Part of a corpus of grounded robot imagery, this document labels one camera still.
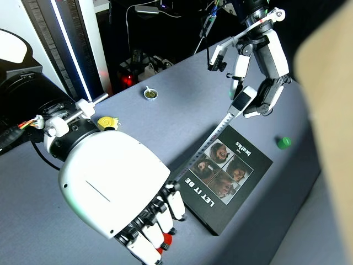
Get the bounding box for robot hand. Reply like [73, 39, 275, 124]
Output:
[228, 29, 292, 119]
[57, 129, 187, 265]

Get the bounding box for white grey tape measure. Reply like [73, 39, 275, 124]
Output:
[175, 85, 257, 184]

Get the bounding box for black Let It Be album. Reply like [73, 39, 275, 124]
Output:
[176, 124, 274, 236]

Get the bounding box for yellow spiral toy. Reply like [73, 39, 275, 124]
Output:
[97, 116, 122, 132]

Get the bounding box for blurred beige panel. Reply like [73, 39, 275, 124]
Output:
[293, 0, 353, 265]

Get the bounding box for red heart block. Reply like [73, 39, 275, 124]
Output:
[155, 232, 174, 255]

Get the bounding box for green cylinder block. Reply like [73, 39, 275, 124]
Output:
[276, 135, 292, 151]

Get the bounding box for grey tablecloth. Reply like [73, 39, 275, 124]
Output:
[0, 41, 348, 265]

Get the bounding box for white power strip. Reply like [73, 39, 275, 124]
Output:
[120, 55, 174, 83]

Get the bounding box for black power adapter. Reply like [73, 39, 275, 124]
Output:
[131, 48, 144, 66]

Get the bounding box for grey flat device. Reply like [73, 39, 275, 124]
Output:
[134, 4, 160, 15]

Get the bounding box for thin white cable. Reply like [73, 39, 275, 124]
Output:
[125, 0, 183, 53]

